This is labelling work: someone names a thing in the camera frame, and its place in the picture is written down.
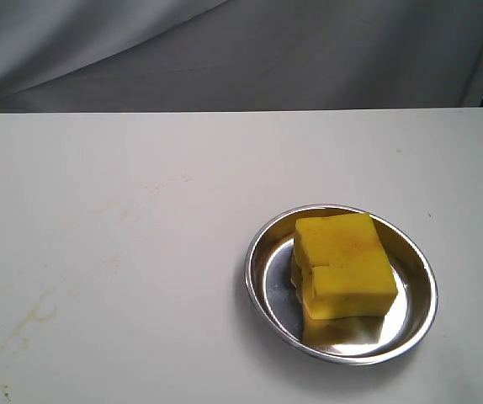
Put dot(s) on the yellow sponge block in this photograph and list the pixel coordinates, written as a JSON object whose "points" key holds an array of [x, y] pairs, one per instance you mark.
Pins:
{"points": [[345, 271]]}

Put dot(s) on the round stainless steel dish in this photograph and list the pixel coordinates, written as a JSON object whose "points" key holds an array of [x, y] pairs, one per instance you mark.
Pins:
{"points": [[356, 341]]}

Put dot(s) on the grey backdrop cloth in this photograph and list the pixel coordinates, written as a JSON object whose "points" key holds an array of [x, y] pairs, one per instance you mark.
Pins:
{"points": [[187, 56]]}

